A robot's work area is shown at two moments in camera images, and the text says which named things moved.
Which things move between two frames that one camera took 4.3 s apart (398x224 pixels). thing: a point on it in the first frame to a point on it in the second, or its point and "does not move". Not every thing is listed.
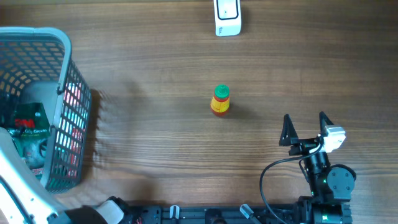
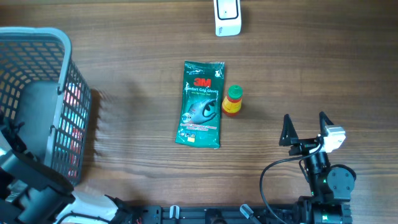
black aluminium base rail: (245, 214) does not move
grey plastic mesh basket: (37, 64) does not move
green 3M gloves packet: (30, 130) to (199, 121)
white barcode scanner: (227, 17) does not move
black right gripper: (289, 137) does not move
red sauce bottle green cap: (222, 91) to (235, 91)
